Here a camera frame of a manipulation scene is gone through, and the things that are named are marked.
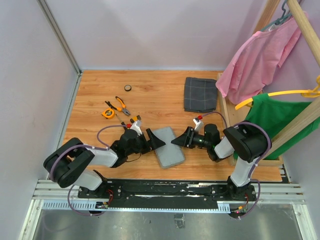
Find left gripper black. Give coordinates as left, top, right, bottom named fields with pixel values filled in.
left=126, top=128, right=166, bottom=156

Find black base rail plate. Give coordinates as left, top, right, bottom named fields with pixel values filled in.
left=77, top=179, right=258, bottom=209

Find grey plastic tool case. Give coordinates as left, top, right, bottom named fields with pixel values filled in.
left=153, top=126, right=186, bottom=169

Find pink shirt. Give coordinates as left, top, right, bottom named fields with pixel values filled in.
left=216, top=17, right=301, bottom=105

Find yellow tape measure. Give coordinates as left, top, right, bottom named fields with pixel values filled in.
left=102, top=108, right=115, bottom=119

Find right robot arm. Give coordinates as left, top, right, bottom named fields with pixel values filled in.
left=168, top=118, right=272, bottom=200

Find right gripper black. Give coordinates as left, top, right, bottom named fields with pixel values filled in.
left=172, top=128, right=211, bottom=151

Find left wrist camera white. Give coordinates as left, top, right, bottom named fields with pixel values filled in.
left=129, top=120, right=142, bottom=135

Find yellow clothes hanger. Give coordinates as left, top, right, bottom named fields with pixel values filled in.
left=234, top=75, right=320, bottom=111

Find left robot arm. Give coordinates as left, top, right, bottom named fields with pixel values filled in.
left=43, top=128, right=159, bottom=198

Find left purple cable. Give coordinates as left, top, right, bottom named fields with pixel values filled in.
left=49, top=123, right=131, bottom=218

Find wooden clothes rack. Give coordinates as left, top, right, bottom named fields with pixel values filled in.
left=218, top=0, right=320, bottom=154

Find teal clothes hanger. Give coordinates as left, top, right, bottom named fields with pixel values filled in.
left=259, top=0, right=293, bottom=32

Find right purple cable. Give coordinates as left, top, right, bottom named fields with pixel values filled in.
left=198, top=111, right=272, bottom=221

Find phillips screwdriver black yellow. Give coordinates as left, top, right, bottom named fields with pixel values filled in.
left=115, top=114, right=126, bottom=125

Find green shirt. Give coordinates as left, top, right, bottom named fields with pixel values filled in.
left=245, top=93, right=320, bottom=160

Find orange black pliers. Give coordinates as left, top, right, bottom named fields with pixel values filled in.
left=105, top=96, right=131, bottom=116

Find dark grey checked cloth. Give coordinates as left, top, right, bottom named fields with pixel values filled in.
left=183, top=77, right=218, bottom=113

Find purple cable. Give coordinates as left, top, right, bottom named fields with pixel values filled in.
left=49, top=123, right=131, bottom=218
left=198, top=111, right=272, bottom=221

